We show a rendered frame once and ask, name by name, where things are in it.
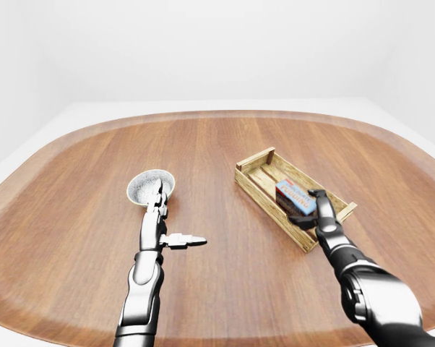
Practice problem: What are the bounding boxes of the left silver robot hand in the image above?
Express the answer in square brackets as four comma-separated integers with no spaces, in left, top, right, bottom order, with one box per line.
[140,179,208,253]

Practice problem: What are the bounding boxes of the wooden slat tray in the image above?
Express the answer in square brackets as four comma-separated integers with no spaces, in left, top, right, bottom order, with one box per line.
[234,146,358,254]

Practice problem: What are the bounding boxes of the white speckled bowl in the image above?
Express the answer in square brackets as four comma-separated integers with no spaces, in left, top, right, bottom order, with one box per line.
[126,169,176,206]

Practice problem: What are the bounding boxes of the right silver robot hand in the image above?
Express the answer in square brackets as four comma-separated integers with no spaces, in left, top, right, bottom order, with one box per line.
[288,189,345,244]

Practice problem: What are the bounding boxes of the blue chocolate pudding box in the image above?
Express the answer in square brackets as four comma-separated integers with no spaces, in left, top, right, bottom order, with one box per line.
[275,179,317,217]

